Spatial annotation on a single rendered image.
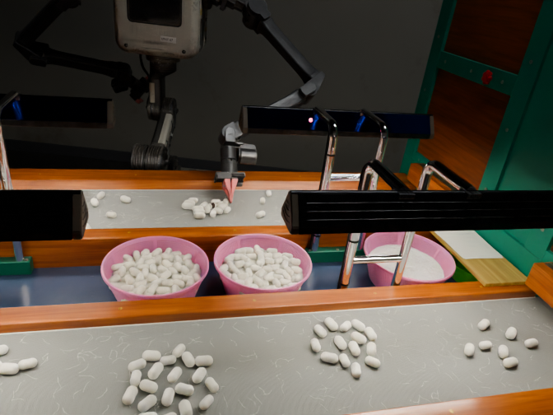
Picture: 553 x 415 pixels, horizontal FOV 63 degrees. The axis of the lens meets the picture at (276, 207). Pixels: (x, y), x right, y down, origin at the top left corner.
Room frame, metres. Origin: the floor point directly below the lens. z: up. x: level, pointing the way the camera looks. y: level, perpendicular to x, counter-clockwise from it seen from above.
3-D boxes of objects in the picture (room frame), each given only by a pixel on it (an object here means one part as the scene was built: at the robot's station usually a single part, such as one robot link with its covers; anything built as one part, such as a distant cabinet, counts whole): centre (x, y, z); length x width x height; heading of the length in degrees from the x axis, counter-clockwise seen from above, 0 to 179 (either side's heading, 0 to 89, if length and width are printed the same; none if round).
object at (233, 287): (1.02, 0.02, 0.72); 0.27 x 0.27 x 0.10
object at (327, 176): (1.29, -0.18, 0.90); 0.20 x 0.19 x 0.45; 106
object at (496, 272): (1.20, -0.61, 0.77); 0.33 x 0.15 x 0.01; 16
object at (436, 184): (1.54, -0.57, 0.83); 0.30 x 0.06 x 0.07; 16
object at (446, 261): (1.14, -0.40, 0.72); 0.27 x 0.27 x 0.10
